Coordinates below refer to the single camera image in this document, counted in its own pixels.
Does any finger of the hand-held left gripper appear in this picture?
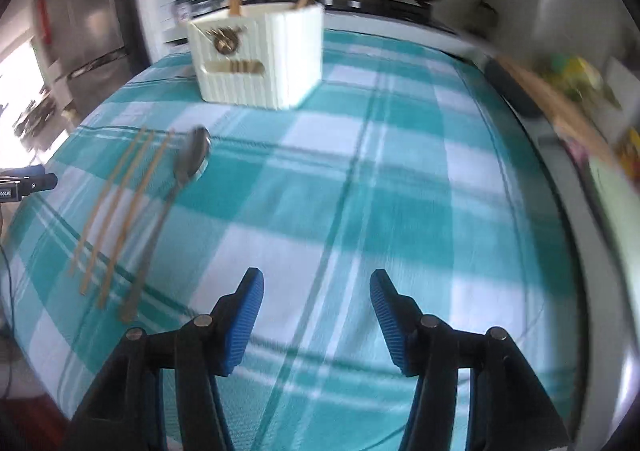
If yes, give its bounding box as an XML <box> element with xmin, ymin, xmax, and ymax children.
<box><xmin>15</xmin><ymin>165</ymin><xmax>59</xmax><ymax>193</ymax></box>

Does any green yellow plastic item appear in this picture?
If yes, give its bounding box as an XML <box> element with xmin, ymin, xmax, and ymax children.
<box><xmin>542</xmin><ymin>55</ymin><xmax>623</xmax><ymax>109</ymax></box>

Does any black tray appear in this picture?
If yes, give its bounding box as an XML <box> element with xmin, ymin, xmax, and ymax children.
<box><xmin>482</xmin><ymin>58</ymin><xmax>543</xmax><ymax>119</ymax></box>

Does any red hanging item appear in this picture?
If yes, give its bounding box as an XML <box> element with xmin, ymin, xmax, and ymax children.
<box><xmin>37</xmin><ymin>0</ymin><xmax>53</xmax><ymax>44</ymax></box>

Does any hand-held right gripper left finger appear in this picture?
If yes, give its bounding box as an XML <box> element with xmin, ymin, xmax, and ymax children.
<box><xmin>62</xmin><ymin>267</ymin><xmax>265</xmax><ymax>451</ymax></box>

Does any yellow packet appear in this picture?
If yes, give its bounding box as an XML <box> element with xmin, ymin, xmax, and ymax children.
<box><xmin>615</xmin><ymin>128</ymin><xmax>640</xmax><ymax>172</ymax></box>

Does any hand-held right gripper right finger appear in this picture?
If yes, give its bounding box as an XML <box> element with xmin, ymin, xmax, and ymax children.
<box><xmin>369</xmin><ymin>268</ymin><xmax>573</xmax><ymax>451</ymax></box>

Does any cream plastic utensil holder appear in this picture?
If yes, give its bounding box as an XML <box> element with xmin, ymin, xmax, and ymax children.
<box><xmin>186</xmin><ymin>1</ymin><xmax>325</xmax><ymax>110</ymax></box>

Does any metal spoon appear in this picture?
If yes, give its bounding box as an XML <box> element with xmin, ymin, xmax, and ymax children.
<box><xmin>119</xmin><ymin>125</ymin><xmax>212</xmax><ymax>323</ymax></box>

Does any teal checked tablecloth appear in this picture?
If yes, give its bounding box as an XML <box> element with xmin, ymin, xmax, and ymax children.
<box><xmin>0</xmin><ymin>28</ymin><xmax>586</xmax><ymax>451</ymax></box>

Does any wooden cutting board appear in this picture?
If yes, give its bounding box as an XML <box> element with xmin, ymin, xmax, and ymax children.
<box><xmin>495</xmin><ymin>54</ymin><xmax>621</xmax><ymax>167</ymax></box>

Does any black gas stove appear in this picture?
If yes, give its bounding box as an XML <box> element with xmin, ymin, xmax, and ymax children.
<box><xmin>260</xmin><ymin>0</ymin><xmax>453</xmax><ymax>32</ymax></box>

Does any grey refrigerator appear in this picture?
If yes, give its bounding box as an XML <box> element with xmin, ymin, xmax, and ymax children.
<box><xmin>0</xmin><ymin>0</ymin><xmax>151</xmax><ymax>117</ymax></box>

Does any green cutting board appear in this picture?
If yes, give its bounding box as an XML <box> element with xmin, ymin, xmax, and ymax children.
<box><xmin>587</xmin><ymin>151</ymin><xmax>640</xmax><ymax>277</ymax></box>

